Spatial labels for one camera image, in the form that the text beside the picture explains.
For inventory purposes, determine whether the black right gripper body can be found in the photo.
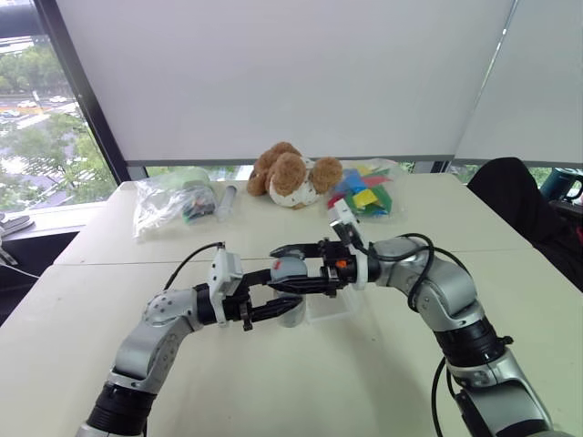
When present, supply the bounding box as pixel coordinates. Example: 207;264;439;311
318;238;360;300

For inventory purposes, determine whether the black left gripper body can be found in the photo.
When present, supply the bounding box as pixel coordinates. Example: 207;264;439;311
221;290;256;333

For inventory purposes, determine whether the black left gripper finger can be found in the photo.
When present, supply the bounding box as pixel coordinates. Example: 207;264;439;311
236;269;275;296
249;295;305;322

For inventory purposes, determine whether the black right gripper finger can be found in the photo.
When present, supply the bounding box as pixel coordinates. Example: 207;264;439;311
265;277;332;297
269;242;326;259

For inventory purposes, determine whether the clear plastic jar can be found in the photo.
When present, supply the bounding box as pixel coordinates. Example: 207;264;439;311
271;290;308;330

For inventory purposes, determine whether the grey jar lid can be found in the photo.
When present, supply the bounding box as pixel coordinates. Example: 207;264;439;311
269;254;311;286

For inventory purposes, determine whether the clear plastic box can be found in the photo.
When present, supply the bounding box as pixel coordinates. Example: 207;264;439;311
303;272;368;326

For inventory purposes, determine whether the brown white plush dog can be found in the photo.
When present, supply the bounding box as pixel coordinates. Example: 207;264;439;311
246;141;344;211

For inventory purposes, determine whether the bag of colourful blocks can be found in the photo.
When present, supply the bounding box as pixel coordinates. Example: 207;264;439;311
324;157;407;225

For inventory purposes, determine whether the clear plastic syringe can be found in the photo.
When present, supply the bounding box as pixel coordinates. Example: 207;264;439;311
215;183;240;223

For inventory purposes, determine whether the clear bag with dark parts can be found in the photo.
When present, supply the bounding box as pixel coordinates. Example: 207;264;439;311
180;182;219;226

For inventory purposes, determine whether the pale green roll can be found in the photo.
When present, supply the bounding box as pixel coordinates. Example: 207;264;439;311
175;166;215;190

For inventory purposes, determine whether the clear bag with white parts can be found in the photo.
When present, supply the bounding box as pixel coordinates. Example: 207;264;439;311
132;176;186;241

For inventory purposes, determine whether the wide white roller blind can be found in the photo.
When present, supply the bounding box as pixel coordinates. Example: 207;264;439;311
53;0;519;168

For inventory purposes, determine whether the black chair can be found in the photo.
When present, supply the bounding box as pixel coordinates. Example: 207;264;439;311
466;157;583;293

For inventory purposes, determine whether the grey flat object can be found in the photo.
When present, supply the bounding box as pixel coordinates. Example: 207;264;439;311
0;212;36;236

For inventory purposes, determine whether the teal mug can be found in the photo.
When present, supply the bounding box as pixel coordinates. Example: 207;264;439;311
538;167;583;202

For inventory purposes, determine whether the black window pillar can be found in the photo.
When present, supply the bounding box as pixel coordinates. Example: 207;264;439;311
33;0;132;186

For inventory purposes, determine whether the narrow white roller blind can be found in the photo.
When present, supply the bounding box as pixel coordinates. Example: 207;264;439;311
454;0;583;168

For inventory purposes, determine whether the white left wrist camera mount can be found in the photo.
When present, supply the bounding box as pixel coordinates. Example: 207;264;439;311
207;247;243;329

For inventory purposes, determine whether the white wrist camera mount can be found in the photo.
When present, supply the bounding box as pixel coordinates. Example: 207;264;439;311
207;247;243;329
328;198;371;290

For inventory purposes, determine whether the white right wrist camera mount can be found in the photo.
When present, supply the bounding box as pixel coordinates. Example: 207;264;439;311
328;198;371;290

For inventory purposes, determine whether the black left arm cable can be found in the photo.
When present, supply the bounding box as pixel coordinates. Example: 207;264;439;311
162;240;228;292

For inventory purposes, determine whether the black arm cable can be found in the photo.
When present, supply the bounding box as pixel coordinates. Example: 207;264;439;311
359;232;462;437
162;240;228;292

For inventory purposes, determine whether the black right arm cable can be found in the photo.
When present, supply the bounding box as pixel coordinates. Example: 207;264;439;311
359;232;462;437

